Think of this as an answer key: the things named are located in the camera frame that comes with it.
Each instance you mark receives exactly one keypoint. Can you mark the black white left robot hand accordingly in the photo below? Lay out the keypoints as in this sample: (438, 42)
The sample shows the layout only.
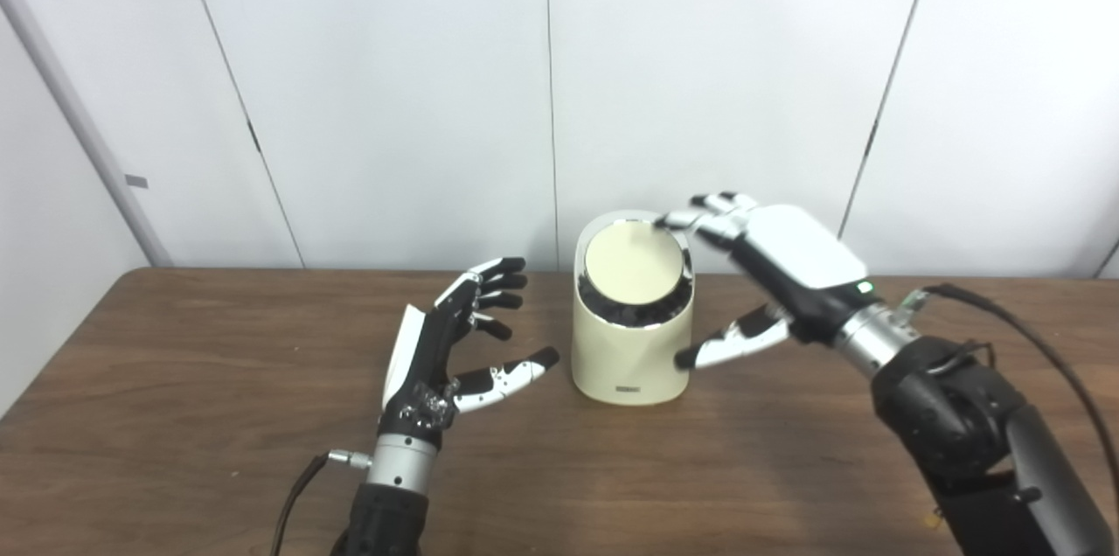
(424, 372)

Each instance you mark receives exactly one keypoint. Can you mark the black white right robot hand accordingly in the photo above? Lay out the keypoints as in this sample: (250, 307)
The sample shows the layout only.
(795, 259)

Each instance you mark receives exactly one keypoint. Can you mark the cream round bin lid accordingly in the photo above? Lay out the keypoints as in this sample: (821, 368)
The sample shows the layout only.
(629, 263)

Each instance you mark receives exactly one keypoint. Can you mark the cream-colored trash bin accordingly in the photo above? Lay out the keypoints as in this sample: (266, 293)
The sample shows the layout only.
(625, 359)

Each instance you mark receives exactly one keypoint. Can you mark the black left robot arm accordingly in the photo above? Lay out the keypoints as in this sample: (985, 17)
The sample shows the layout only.
(402, 469)

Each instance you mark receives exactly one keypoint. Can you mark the black bin liner bag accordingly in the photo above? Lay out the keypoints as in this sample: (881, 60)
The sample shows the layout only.
(612, 316)

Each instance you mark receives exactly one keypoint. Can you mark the black door hinge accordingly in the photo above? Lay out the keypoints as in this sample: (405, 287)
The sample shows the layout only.
(871, 136)
(254, 137)

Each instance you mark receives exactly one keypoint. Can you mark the small grey wall tag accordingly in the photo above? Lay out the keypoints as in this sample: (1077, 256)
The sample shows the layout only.
(135, 181)

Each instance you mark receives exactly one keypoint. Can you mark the grey wall corner trim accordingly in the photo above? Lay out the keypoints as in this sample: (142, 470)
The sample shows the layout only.
(87, 136)

